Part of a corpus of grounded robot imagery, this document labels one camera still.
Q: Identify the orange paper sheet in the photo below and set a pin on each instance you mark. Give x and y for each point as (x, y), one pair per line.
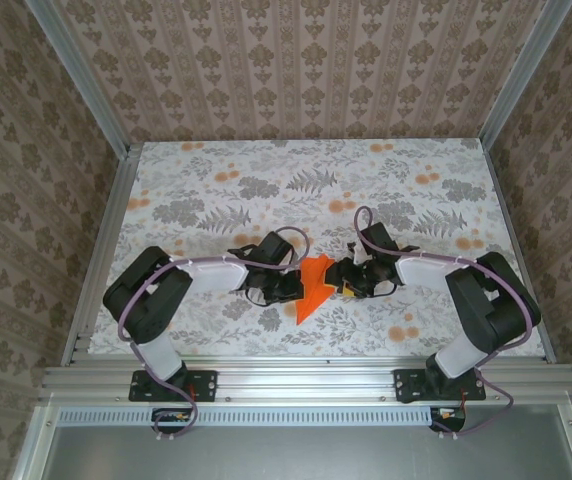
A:
(313, 295)

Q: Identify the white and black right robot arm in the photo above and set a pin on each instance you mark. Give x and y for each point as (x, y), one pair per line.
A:
(491, 310)

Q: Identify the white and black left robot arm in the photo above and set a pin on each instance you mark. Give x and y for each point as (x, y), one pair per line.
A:
(151, 300)

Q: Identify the grey sheet metal panel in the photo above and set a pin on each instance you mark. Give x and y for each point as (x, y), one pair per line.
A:
(291, 455)

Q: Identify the floral patterned table mat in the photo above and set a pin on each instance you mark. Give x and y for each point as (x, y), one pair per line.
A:
(266, 165)

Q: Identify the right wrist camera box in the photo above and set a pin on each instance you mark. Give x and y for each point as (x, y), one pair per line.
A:
(357, 254)

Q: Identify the aluminium frame cross rail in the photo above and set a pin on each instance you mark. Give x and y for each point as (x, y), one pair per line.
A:
(306, 380)

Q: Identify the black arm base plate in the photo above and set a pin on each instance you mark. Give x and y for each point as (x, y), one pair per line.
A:
(206, 385)
(406, 385)

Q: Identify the aluminium table side rail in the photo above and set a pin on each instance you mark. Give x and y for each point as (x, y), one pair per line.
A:
(116, 200)
(502, 200)

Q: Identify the aluminium frame post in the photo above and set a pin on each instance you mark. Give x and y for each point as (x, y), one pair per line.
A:
(516, 75)
(86, 75)

